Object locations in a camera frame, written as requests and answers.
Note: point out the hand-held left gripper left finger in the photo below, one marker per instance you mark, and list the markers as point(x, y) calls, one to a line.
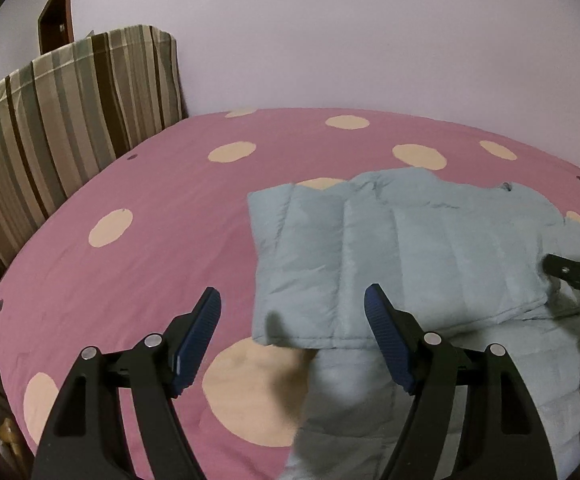
point(197, 340)

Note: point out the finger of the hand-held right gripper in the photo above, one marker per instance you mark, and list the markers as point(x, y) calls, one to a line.
point(562, 266)

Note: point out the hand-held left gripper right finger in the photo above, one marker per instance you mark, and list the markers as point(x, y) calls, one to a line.
point(387, 340)

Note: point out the light blue puffer jacket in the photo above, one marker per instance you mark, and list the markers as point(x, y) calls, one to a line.
point(420, 240)

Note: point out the pink polka dot bed sheet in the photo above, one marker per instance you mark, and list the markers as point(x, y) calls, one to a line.
point(170, 185)

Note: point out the striped fabric headboard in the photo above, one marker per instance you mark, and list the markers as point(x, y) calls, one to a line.
point(70, 110)

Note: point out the brown wooden door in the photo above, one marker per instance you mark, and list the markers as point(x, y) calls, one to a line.
point(57, 15)

